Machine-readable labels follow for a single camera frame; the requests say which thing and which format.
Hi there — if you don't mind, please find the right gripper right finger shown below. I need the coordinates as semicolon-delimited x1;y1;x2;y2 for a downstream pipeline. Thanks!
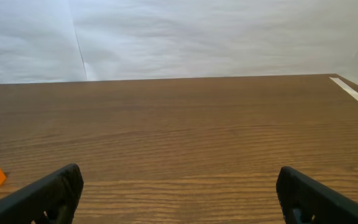
275;166;358;224

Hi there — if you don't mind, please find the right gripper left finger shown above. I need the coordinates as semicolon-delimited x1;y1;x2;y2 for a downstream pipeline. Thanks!
0;163;85;224

